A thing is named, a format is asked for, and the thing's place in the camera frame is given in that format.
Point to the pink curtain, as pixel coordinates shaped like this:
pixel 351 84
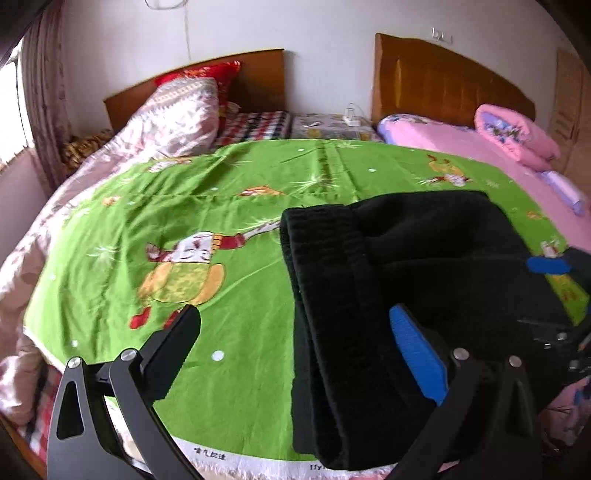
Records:
pixel 46 92

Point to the purple white folded cloth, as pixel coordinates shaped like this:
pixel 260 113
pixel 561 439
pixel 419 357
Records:
pixel 561 187

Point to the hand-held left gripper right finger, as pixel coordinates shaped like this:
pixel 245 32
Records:
pixel 418 355

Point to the tiger striped cloth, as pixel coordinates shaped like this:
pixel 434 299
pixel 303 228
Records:
pixel 83 147

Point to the white wall socket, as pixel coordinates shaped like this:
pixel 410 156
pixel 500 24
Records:
pixel 441 34

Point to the wooden wardrobe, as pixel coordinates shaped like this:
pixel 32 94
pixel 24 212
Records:
pixel 570 115

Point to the pink folded quilt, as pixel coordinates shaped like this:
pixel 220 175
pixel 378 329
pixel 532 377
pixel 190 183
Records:
pixel 521 134

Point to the wooden bed frame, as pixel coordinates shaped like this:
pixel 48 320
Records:
pixel 18 443

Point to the black pants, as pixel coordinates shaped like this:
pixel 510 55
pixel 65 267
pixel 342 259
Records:
pixel 415 240

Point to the padded brown wooden headboard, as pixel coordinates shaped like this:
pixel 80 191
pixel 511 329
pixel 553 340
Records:
pixel 438 83

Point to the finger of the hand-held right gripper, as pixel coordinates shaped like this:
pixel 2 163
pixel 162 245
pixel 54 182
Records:
pixel 547 266

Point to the pink floral quilt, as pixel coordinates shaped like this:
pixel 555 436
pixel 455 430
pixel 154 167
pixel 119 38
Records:
pixel 175 115

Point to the white power strip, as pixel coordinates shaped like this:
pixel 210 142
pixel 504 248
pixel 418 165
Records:
pixel 353 121

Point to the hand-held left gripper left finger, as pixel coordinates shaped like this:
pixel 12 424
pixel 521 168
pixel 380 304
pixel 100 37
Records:
pixel 178 350

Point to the nightstand with printed cloth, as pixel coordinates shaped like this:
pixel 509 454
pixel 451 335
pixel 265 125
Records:
pixel 323 129

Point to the pink bedsheet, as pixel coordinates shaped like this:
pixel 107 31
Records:
pixel 461 143

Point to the red pillow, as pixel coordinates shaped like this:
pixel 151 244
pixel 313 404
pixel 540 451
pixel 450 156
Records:
pixel 217 74

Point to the pink patterned cloth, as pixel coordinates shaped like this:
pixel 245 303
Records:
pixel 572 415

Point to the plain wooden headboard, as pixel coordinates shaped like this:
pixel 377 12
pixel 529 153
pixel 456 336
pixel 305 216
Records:
pixel 258 78

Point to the green printed blanket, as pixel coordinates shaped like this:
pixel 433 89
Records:
pixel 184 207

